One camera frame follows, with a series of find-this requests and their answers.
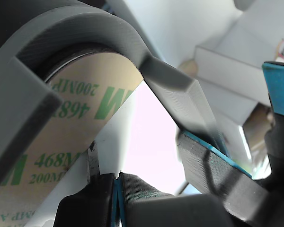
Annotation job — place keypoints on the black gripper finger broad blue pad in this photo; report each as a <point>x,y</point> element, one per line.
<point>281,89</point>

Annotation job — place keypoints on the grey rounded plastic part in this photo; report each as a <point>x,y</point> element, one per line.
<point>245,4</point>

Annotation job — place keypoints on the grey fixture with black legs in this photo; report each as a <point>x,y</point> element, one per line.
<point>85,28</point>

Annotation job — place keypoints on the black idle gripper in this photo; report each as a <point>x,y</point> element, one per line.
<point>274,203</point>

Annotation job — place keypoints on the tan printed adhesive liner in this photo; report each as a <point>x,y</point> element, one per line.
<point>73,118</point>

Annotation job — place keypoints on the white cardboard box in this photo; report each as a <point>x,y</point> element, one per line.
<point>227,78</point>

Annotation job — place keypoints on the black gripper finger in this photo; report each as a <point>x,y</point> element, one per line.
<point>142,189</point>

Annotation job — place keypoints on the curled tan liner scrap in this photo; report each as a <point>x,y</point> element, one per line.
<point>189,67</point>

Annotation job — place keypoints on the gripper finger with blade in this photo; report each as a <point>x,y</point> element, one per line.
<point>94,201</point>

